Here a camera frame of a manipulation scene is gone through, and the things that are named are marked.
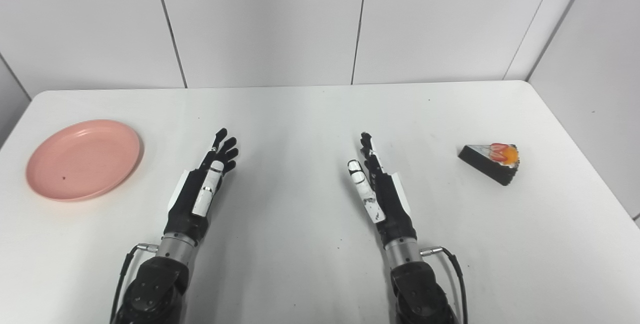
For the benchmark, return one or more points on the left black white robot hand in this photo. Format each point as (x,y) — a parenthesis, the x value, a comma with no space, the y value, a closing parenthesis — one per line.
(187,204)

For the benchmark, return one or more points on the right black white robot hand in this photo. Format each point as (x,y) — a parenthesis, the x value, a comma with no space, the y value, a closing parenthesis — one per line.
(392,204)

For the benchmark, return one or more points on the chocolate cake slice with fruit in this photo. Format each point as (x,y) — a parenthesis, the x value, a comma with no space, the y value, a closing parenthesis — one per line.
(487,162)

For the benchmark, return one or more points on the pink round plate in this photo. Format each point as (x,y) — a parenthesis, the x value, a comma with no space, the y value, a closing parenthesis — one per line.
(82,159)

